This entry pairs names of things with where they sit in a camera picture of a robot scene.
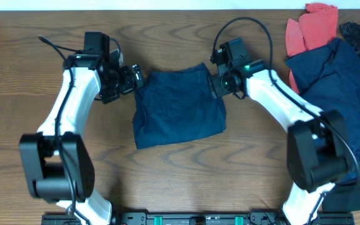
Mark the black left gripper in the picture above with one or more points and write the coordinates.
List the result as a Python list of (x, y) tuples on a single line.
[(137, 77)]

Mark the black garment bottom right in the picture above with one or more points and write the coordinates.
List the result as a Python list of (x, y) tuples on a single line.
[(343, 198)]

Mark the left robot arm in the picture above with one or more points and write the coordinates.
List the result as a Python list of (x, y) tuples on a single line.
[(56, 164)]

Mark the black patterned garment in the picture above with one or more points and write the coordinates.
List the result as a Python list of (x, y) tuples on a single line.
[(351, 34)]

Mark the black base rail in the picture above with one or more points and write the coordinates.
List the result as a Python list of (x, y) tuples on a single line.
[(255, 217)]

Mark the navy garment pile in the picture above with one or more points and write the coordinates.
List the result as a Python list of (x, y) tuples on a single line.
[(329, 77)]

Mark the navy blue shorts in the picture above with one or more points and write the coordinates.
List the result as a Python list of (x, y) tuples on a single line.
[(177, 107)]

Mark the red cloth garment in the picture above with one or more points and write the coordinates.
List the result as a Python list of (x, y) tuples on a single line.
[(314, 29)]

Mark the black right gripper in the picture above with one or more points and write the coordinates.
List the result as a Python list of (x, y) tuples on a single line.
[(218, 89)]

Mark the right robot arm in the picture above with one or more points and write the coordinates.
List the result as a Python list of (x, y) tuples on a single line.
[(318, 154)]

